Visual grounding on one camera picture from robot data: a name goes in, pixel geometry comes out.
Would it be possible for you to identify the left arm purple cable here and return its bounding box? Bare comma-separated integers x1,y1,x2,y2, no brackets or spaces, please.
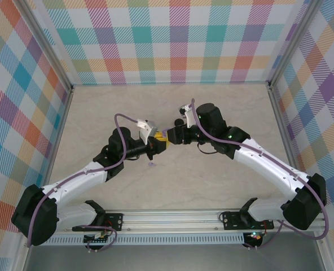
27,113,141,253

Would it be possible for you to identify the aluminium side rail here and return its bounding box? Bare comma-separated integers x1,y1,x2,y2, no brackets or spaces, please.
36,86,74,212
268,84,310,209

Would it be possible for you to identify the right gripper thin black cable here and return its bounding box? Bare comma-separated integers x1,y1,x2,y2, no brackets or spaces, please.
197,142,219,156

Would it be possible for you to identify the aluminium frame post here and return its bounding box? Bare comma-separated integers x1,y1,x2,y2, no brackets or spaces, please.
267,0,326,90
20,0,74,94

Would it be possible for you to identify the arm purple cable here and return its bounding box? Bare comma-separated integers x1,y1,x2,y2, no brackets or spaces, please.
27,113,141,253
191,98,330,251

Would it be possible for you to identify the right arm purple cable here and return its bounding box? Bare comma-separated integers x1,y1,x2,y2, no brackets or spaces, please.
191,98,330,251

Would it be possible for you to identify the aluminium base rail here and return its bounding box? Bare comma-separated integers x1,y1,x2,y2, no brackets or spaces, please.
17,208,330,234

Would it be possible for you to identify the slotted grey cable duct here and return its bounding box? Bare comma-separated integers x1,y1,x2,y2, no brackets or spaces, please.
30,235,245,246

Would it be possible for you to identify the grey metal panel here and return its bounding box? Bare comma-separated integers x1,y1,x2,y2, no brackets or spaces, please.
23,244,326,271

